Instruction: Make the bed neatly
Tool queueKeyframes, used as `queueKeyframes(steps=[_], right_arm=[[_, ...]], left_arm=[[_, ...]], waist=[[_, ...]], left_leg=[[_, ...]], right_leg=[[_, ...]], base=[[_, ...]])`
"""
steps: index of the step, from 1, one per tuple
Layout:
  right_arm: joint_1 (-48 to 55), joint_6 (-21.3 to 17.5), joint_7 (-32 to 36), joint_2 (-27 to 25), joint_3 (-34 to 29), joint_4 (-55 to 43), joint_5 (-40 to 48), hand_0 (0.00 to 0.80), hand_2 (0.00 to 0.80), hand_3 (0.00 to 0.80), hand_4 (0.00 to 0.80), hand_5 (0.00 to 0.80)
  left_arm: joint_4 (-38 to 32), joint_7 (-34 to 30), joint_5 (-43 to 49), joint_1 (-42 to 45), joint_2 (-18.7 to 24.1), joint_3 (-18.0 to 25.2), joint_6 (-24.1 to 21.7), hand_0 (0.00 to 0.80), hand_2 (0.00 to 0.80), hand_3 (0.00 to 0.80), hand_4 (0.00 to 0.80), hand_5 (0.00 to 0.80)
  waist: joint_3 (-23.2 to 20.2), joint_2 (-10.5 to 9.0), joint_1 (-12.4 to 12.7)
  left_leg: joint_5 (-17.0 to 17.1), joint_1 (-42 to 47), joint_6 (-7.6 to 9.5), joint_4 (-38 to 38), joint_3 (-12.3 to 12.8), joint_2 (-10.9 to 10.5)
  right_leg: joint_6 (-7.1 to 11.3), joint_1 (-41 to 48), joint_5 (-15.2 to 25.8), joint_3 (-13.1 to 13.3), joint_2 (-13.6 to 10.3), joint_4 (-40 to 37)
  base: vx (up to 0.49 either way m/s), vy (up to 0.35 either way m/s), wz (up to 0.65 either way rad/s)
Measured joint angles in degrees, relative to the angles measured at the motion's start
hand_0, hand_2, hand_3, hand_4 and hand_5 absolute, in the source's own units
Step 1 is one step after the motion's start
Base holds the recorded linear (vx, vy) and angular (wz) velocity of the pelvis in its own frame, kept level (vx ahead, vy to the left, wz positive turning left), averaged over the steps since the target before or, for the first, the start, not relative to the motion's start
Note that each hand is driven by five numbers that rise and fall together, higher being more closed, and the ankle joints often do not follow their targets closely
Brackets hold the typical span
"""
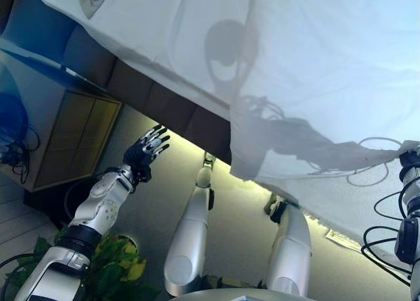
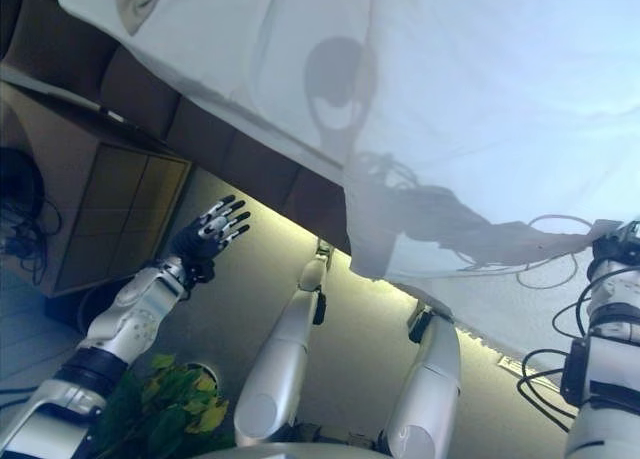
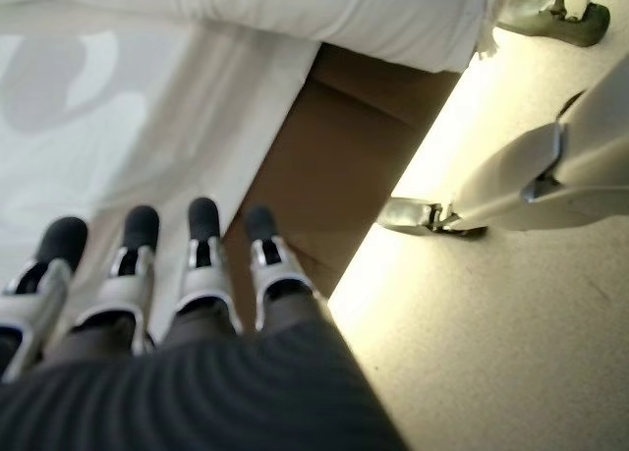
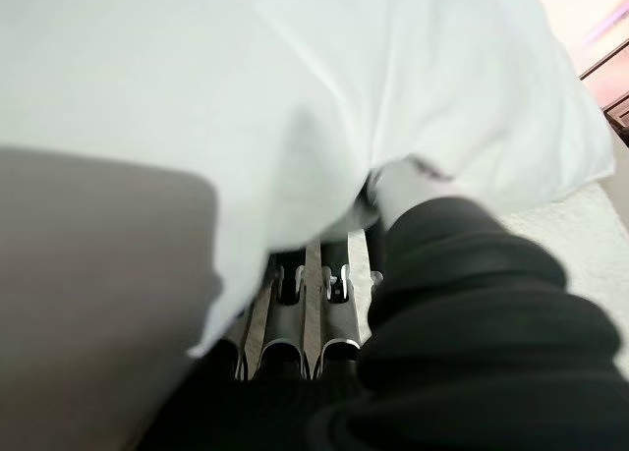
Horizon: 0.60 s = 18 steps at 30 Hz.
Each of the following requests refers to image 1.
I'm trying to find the robot left hand black silver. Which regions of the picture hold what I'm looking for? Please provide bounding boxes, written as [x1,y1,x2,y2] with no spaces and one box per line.
[123,124,172,184]

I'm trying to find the robot right hand black silver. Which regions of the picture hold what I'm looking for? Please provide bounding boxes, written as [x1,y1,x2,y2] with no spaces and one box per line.
[398,149,420,171]

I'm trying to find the white duvet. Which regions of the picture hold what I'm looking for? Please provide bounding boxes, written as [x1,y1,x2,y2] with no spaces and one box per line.
[229,0,420,197]

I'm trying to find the glass top wooden nightstand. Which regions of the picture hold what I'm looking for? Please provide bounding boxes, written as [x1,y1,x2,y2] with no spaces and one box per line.
[0,48,124,192]

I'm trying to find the silver robot left leg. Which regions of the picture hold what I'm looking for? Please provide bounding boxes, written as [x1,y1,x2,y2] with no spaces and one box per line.
[163,150,216,297]

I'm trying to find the silver robot leg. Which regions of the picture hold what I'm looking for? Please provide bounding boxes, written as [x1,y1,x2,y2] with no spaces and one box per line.
[264,199,313,297]
[163,150,216,297]

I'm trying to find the green yellow potted plant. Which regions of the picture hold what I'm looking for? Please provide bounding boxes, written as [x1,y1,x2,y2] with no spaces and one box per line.
[6,233,162,301]

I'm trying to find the white fitted sheet mattress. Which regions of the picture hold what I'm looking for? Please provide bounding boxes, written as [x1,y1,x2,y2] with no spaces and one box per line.
[38,0,253,122]

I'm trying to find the silver robot right leg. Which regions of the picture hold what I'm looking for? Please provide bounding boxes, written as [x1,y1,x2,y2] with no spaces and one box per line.
[264,199,313,297]

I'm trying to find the grey robot torso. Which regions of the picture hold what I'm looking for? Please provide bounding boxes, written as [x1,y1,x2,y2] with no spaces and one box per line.
[183,288,312,301]

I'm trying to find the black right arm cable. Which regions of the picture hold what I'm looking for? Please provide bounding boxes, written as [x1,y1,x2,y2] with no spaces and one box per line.
[360,136,420,284]

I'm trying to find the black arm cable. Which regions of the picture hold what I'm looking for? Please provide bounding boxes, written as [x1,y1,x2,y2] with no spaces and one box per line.
[63,172,111,224]
[360,136,420,284]

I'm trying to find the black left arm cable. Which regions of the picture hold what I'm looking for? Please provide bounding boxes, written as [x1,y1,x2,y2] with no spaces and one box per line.
[63,172,111,224]

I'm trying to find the black cables on nightstand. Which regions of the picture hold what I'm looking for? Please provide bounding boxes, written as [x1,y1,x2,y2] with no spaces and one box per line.
[0,122,41,184]

